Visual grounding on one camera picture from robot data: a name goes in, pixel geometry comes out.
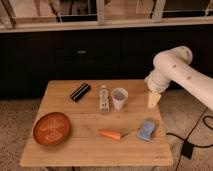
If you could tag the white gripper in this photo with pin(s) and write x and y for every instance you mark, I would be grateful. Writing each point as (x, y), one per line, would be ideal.
(156, 83)

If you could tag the white ceramic cup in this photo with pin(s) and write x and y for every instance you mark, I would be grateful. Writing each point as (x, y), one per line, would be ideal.
(119, 97)

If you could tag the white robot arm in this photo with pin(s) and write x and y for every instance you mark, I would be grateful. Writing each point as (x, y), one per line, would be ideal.
(174, 65)

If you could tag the orange ceramic bowl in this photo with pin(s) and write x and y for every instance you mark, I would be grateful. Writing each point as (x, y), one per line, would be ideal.
(52, 129)

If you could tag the blue sponge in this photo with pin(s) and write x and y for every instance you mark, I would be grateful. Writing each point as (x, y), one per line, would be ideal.
(146, 130)

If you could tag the small clear bottle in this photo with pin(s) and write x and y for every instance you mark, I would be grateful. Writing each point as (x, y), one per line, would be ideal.
(104, 100)

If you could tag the orange carrot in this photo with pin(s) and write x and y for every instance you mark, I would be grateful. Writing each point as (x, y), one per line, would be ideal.
(115, 135)

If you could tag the black power adapter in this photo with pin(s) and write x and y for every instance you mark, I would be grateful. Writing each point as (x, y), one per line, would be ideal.
(187, 149)

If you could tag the black rectangular box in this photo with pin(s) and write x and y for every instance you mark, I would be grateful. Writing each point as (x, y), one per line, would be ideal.
(80, 92)

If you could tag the wooden table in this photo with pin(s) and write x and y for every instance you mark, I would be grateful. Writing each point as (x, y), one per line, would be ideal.
(85, 147)

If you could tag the dark cabinet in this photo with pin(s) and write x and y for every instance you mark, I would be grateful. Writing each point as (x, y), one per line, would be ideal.
(28, 61)

